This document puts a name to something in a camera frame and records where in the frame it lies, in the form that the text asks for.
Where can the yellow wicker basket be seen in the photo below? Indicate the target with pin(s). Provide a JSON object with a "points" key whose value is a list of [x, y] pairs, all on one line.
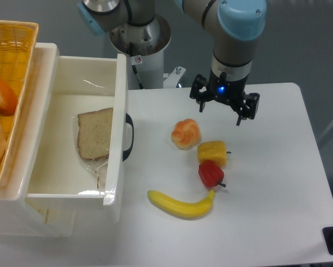
{"points": [[17, 42]]}

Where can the yellow corn piece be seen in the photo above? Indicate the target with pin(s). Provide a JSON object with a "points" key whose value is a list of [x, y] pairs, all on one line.
{"points": [[214, 151]]}

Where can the white metal base bracket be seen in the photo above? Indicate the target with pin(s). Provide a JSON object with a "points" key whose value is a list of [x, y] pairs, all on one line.
{"points": [[174, 78]]}

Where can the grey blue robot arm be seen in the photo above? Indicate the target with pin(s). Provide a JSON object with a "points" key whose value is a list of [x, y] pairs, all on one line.
{"points": [[235, 26]]}

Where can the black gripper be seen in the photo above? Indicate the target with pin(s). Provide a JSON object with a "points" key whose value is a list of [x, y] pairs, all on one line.
{"points": [[230, 93]]}

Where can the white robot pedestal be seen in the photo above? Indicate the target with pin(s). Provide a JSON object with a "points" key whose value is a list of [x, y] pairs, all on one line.
{"points": [[144, 48]]}

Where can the orange white knotted bun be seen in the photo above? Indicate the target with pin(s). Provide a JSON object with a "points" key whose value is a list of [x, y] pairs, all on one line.
{"points": [[186, 134]]}

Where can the red bell pepper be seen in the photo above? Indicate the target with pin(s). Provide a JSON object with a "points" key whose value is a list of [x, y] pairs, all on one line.
{"points": [[210, 174]]}

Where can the white top drawer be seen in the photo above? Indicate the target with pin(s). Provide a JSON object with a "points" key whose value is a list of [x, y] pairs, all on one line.
{"points": [[79, 164]]}

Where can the white drawer cabinet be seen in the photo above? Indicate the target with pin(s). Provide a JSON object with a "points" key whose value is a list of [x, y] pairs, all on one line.
{"points": [[21, 215]]}

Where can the slice of brown bread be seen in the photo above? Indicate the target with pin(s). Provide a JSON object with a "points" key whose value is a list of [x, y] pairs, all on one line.
{"points": [[94, 134]]}

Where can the yellow banana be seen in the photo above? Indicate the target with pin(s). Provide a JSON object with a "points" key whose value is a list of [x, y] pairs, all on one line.
{"points": [[185, 210]]}

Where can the orange bread loaf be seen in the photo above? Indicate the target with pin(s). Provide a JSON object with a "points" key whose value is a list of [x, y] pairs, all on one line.
{"points": [[8, 99]]}

